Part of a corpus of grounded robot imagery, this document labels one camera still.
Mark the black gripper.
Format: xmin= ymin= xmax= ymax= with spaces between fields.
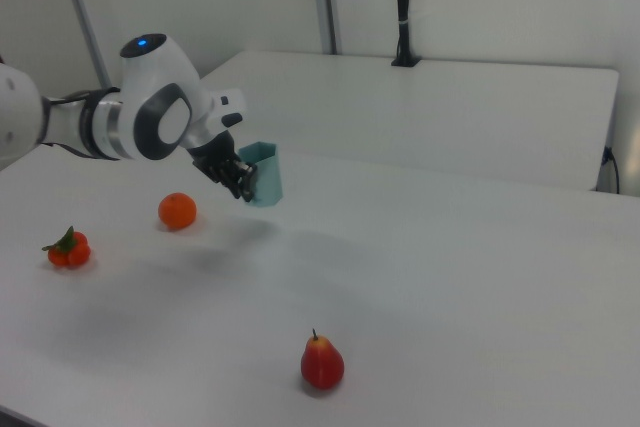
xmin=191 ymin=130 xmax=259 ymax=204

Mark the teal angular plastic mug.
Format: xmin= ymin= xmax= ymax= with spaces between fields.
xmin=237 ymin=142 xmax=284 ymax=209

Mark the orange fruit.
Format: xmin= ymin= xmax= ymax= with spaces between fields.
xmin=157 ymin=191 xmax=198 ymax=231

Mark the red pear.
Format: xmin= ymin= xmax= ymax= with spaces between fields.
xmin=300 ymin=328 xmax=346 ymax=391

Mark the grey partition post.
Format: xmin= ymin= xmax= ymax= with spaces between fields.
xmin=53 ymin=0 xmax=114 ymax=90

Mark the black pole with base plate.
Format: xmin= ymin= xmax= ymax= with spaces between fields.
xmin=390 ymin=0 xmax=422 ymax=68

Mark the black hanging cable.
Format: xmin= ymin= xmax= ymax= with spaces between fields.
xmin=601 ymin=145 xmax=622 ymax=194

